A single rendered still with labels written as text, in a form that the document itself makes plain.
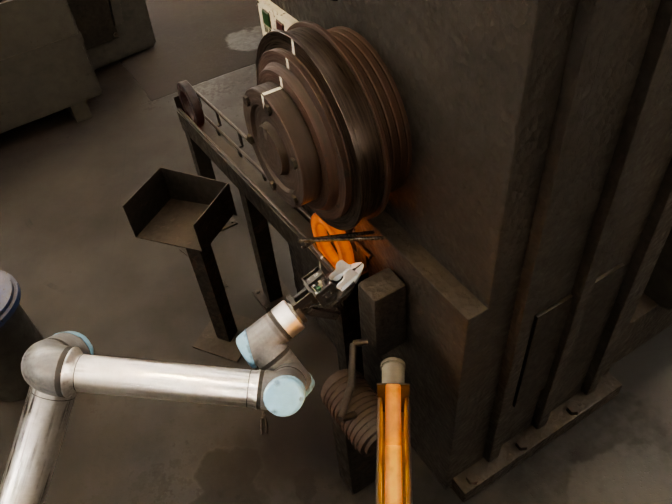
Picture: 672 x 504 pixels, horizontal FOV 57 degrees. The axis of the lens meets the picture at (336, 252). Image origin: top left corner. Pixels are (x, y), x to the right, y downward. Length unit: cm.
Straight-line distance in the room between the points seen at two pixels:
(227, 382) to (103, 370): 28
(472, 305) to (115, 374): 81
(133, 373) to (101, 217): 178
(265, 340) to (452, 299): 47
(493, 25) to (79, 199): 263
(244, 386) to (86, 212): 197
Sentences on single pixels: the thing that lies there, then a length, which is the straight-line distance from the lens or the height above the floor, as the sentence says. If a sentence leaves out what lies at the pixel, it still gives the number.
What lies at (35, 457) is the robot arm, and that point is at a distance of 176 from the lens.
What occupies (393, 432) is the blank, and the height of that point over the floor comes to 76.
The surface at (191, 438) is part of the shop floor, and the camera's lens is 228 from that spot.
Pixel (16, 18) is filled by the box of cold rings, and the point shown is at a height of 65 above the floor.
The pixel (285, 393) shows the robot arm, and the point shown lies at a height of 74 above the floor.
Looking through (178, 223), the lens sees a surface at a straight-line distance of 208.
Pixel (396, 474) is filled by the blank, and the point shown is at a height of 80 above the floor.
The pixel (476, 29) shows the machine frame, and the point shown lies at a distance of 107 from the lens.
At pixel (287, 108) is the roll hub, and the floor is 124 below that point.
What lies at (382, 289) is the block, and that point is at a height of 80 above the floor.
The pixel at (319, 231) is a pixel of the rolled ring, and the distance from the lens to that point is 172.
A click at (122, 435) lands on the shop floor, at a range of 237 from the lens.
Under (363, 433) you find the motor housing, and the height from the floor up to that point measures 52.
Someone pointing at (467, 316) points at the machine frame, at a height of 87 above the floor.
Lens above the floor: 193
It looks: 46 degrees down
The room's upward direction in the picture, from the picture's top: 6 degrees counter-clockwise
